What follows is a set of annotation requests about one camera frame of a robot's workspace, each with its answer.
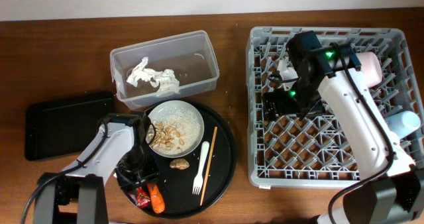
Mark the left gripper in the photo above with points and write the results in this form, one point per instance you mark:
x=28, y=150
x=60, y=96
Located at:
x=130, y=184

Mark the grey plate with food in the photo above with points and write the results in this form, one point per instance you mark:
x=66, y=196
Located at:
x=177, y=129

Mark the white tissue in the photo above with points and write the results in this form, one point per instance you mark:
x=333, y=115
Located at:
x=140, y=72
x=167, y=80

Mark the orange carrot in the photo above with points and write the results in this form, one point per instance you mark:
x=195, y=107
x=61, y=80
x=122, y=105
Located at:
x=156, y=198

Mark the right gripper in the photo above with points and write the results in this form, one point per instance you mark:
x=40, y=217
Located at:
x=282, y=109

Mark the white plastic fork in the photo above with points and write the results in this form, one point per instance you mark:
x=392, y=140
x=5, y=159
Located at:
x=198, y=180

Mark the red snack wrapper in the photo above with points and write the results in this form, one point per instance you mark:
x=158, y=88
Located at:
x=142, y=198

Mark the wooden chopstick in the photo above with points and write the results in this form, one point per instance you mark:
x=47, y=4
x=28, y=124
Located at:
x=208, y=166

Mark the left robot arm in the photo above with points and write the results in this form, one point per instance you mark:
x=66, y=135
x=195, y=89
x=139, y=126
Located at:
x=77, y=193

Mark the round black tray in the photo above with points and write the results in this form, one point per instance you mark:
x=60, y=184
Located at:
x=175, y=185

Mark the white cup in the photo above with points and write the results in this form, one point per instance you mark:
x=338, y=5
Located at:
x=403, y=123

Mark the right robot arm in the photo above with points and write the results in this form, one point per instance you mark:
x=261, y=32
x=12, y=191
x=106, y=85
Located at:
x=390, y=189

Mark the grey dishwasher rack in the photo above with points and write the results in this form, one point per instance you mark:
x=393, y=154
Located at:
x=312, y=152

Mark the black rectangular tray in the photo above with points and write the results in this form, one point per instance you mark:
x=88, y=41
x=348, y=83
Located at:
x=64, y=126

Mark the walnut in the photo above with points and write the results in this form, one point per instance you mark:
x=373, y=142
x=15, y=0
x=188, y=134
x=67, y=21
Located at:
x=180, y=164

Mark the pink bowl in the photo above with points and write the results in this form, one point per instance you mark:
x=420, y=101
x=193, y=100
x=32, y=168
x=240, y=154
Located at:
x=370, y=66

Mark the clear plastic bin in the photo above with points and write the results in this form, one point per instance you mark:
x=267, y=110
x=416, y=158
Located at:
x=190, y=55

